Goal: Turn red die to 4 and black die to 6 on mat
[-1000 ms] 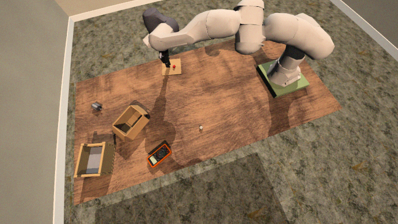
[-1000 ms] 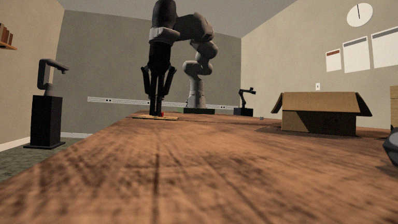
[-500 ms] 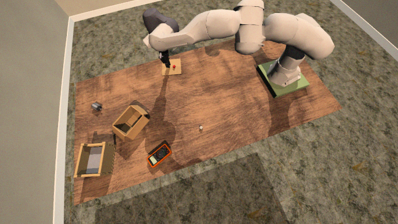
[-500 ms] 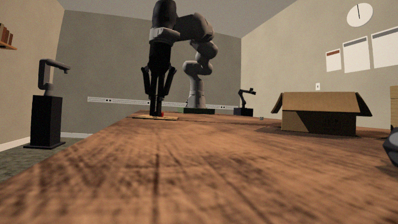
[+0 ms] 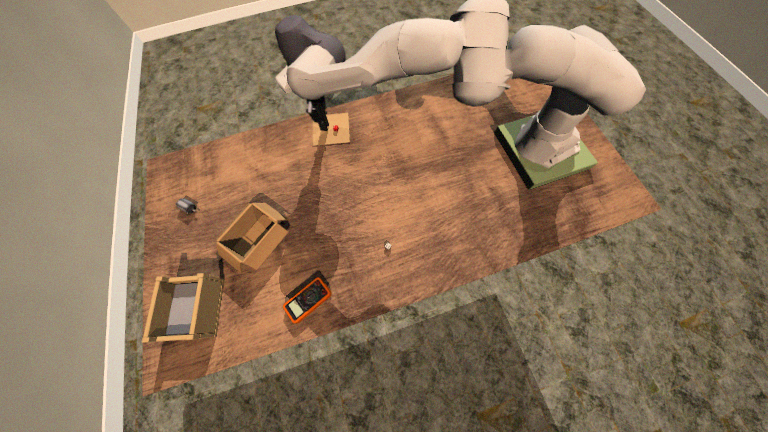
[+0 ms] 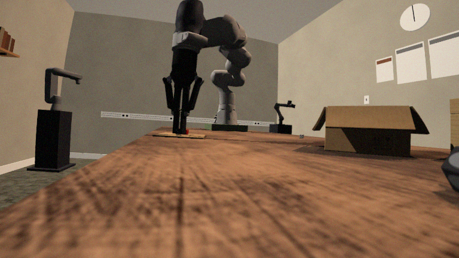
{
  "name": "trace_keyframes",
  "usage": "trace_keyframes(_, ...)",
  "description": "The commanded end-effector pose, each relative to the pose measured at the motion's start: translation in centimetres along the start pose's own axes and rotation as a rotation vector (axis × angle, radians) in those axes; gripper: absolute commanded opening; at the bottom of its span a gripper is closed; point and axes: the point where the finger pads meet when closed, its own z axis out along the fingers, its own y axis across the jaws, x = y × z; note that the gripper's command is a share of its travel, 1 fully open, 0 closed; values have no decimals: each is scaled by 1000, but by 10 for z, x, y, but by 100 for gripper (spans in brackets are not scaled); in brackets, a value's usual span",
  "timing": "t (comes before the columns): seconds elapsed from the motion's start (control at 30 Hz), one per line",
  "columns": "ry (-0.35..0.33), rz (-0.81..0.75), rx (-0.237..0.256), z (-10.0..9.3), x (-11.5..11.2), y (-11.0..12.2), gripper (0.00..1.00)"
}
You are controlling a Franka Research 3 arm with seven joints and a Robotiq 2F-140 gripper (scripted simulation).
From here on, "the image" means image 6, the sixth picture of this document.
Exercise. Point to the orange flat mat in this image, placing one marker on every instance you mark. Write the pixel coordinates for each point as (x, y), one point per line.
(188, 136)

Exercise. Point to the brown cardboard box with flaps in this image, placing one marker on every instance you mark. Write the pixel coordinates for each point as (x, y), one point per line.
(375, 135)

